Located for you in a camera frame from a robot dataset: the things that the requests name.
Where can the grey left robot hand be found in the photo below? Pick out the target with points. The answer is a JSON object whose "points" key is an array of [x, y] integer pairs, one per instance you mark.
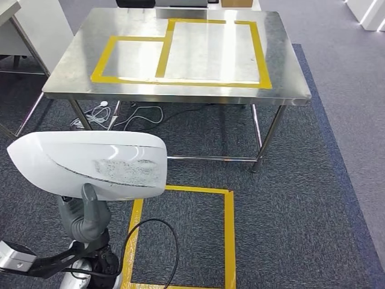
{"points": [[87, 219]]}

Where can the white plastic car part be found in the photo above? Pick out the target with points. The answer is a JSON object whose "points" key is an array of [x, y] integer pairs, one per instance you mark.
{"points": [[60, 159]]}

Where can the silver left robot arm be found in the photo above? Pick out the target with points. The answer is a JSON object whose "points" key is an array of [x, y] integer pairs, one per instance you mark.
{"points": [[103, 259]]}

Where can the white partition panel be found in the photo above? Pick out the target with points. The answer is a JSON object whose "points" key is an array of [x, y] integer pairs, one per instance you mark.
{"points": [[48, 28]]}

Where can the white desk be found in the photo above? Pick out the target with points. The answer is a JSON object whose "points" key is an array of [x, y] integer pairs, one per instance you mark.
{"points": [[257, 6]]}

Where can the white lit display plinth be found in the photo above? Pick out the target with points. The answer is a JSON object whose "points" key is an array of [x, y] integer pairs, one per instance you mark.
{"points": [[356, 8], [379, 14]]}

